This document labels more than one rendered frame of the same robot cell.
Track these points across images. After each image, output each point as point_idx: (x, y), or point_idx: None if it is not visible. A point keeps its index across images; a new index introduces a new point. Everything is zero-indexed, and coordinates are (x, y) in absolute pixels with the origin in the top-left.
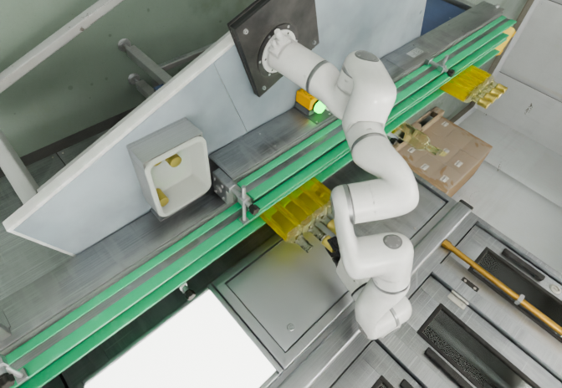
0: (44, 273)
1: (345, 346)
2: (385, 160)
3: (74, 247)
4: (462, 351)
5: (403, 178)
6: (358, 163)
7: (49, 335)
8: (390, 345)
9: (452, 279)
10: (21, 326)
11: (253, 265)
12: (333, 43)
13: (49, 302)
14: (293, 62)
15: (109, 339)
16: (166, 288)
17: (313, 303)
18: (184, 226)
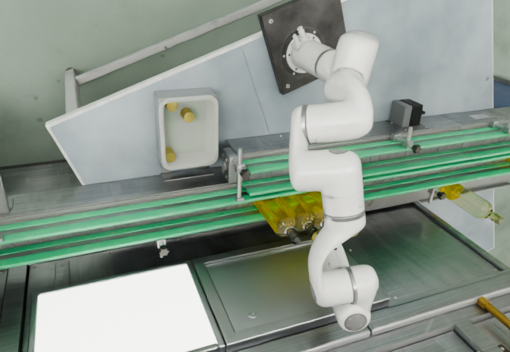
0: None
1: (307, 351)
2: (344, 80)
3: (87, 175)
4: None
5: (355, 92)
6: (326, 95)
7: (34, 224)
8: None
9: (481, 339)
10: (18, 210)
11: (240, 259)
12: (370, 73)
13: (48, 203)
14: (309, 51)
15: (79, 278)
16: (145, 237)
17: (287, 304)
18: (182, 188)
